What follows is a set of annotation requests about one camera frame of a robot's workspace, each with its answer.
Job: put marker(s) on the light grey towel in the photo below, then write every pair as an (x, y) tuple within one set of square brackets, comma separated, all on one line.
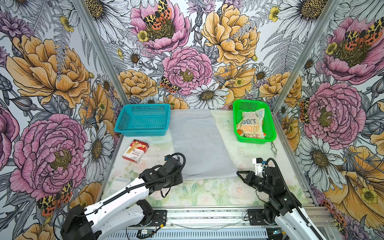
[(195, 135)]

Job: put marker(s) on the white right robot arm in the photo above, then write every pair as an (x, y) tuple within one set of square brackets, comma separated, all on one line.
[(282, 208)]

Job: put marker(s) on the aluminium frame post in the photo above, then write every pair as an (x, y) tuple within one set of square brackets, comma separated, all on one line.
[(97, 41), (313, 38)]

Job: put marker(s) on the teal plastic basket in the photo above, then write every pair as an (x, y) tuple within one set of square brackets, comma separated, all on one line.
[(143, 120)]

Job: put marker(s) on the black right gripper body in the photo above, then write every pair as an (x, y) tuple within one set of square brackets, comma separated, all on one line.
[(258, 183)]

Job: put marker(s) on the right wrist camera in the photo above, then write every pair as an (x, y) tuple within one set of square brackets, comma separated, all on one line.
[(260, 166)]

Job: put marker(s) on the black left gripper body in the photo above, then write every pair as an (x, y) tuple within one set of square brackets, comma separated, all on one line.
[(173, 180)]

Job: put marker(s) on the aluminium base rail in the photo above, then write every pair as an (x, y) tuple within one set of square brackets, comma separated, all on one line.
[(219, 223)]

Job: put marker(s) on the red and white carton box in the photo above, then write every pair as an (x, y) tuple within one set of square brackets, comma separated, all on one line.
[(136, 151)]

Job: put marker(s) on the green plastic basket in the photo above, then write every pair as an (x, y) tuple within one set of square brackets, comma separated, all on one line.
[(250, 106)]

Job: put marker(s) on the right aluminium frame post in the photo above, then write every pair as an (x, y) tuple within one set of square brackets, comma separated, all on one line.
[(313, 38)]

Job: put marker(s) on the left aluminium frame post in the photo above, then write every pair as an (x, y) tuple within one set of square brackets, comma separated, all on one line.
[(97, 41)]

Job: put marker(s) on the printed cream towel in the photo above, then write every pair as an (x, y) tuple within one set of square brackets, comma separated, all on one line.
[(251, 125)]

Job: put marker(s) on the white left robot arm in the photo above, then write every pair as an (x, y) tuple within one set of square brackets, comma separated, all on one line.
[(125, 208)]

